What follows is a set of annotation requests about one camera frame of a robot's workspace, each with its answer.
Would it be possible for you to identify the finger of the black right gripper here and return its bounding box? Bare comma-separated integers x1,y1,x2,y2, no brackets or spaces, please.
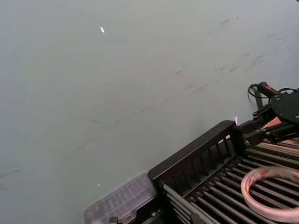
244,123,299,146
237,102,276,134

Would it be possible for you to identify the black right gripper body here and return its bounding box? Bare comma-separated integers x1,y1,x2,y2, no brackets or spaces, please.
271,91,299,124

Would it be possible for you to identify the shallow brown cardboard tray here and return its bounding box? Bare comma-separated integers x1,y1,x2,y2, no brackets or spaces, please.
256,116,299,152

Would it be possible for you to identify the black rack with steel bars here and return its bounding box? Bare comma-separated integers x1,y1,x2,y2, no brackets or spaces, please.
147,120,299,224

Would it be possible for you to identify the clear plastic case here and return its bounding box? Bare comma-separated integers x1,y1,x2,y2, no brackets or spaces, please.
83,172,157,224

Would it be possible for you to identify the black tool cable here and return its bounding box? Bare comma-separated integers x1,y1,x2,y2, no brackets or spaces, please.
247,82,260,102

